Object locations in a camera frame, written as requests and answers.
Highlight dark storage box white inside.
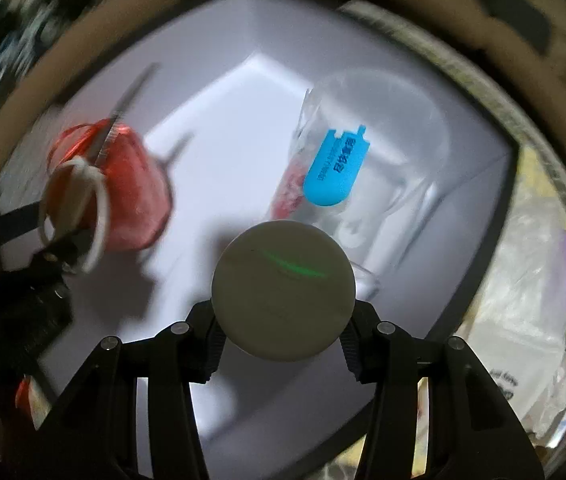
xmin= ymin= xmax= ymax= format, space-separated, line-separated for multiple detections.
xmin=0 ymin=0 xmax=521 ymax=466

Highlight red printed small packet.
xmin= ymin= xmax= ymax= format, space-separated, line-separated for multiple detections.
xmin=273 ymin=155 xmax=314 ymax=218

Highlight blue plastic tag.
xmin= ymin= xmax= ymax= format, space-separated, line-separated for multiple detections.
xmin=303 ymin=127 xmax=370 ymax=207

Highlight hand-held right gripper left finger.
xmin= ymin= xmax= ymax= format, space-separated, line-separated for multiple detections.
xmin=28 ymin=301 xmax=227 ymax=480

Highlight brown sofa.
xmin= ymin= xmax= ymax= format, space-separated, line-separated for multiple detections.
xmin=0 ymin=0 xmax=566 ymax=161

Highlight crumpled clear plastic bag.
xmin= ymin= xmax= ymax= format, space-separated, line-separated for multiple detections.
xmin=463 ymin=200 xmax=566 ymax=443

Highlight white handled scissors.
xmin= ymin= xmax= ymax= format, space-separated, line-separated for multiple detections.
xmin=38 ymin=62 xmax=161 ymax=273

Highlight white round disc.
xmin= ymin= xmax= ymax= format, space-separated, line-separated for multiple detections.
xmin=211 ymin=220 xmax=355 ymax=362

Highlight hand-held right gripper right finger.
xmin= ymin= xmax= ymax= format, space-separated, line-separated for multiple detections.
xmin=340 ymin=302 xmax=547 ymax=480

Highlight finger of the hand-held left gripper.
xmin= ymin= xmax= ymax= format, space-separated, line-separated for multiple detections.
xmin=0 ymin=201 xmax=48 ymax=238
xmin=30 ymin=230 xmax=91 ymax=273

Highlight red plastic container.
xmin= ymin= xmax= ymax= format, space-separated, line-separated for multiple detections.
xmin=45 ymin=120 xmax=174 ymax=253

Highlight yellow checked tablecloth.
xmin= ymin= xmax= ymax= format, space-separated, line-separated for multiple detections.
xmin=338 ymin=0 xmax=566 ymax=480

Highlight black cushion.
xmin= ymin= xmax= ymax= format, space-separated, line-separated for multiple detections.
xmin=480 ymin=0 xmax=551 ymax=53

